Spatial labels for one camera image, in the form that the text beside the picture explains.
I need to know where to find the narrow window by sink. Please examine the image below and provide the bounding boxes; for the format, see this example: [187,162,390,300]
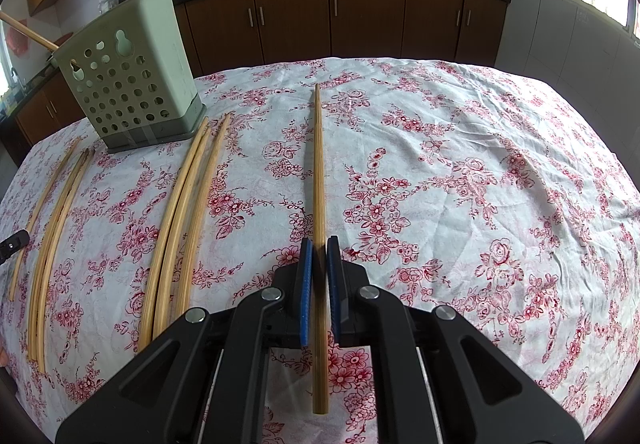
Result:
[0,19,16,98]

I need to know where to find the green perforated utensil holder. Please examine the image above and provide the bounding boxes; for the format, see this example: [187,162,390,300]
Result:
[51,0,207,154]

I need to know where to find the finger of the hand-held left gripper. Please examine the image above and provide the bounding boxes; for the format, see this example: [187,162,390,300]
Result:
[0,233,29,261]

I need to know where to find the wooden lower kitchen cabinets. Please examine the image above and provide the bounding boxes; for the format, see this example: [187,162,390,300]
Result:
[0,0,513,160]

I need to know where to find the red floral tablecloth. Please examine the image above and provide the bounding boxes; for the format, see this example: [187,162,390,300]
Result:
[0,55,640,444]

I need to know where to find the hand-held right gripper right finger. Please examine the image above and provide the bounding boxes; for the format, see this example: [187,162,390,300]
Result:
[326,235,586,444]

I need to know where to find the hanging red plastic bag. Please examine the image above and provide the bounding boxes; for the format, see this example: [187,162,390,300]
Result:
[7,29,32,56]

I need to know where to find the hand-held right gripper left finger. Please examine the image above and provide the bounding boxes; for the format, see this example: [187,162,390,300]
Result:
[55,238,315,444]

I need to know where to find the wooden spatula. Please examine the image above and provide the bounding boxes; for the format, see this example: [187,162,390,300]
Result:
[36,150,97,372]

